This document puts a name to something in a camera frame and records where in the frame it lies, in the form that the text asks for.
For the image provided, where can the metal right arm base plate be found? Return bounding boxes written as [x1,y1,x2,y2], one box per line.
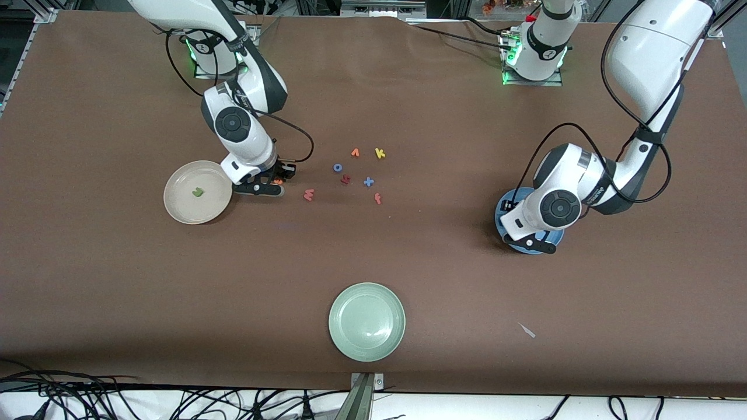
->
[194,58,237,80]

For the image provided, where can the blue plate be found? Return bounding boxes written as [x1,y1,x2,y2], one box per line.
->
[494,187,566,255]

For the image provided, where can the brown table cover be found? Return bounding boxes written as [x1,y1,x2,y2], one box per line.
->
[0,10,747,398]

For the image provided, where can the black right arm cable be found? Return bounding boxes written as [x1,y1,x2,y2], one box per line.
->
[165,32,315,164]

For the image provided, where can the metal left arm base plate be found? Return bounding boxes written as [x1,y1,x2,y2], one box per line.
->
[501,29,564,87]

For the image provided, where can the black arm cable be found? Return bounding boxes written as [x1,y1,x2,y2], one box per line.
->
[165,32,315,164]
[521,0,673,205]

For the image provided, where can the black base supply cable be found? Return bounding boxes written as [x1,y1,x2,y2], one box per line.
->
[461,16,514,39]
[409,22,505,46]

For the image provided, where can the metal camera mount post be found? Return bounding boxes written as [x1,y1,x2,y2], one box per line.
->
[336,372,385,420]

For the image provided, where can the pale green plate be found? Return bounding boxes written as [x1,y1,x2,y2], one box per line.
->
[328,282,406,363]

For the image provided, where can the beige brown plate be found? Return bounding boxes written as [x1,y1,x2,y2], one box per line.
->
[163,160,233,225]

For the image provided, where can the grey power strip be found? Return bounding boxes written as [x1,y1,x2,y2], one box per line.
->
[340,0,427,18]

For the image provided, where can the aluminium frame profile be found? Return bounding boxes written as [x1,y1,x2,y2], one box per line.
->
[706,0,747,39]

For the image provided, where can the aluminium table edge rail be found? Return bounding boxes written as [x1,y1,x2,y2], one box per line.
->
[0,22,37,114]

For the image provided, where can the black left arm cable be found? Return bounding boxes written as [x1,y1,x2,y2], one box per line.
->
[521,0,673,205]

